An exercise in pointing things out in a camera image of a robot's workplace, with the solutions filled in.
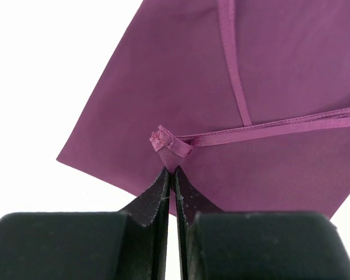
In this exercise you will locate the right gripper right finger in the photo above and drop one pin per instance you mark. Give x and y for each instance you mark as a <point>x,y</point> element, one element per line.
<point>214,244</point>

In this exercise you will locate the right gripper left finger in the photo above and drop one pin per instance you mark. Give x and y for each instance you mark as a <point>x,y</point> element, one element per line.
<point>128,244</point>

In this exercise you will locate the purple cloth napkin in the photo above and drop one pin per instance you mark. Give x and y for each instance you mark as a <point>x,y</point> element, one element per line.
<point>250,98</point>

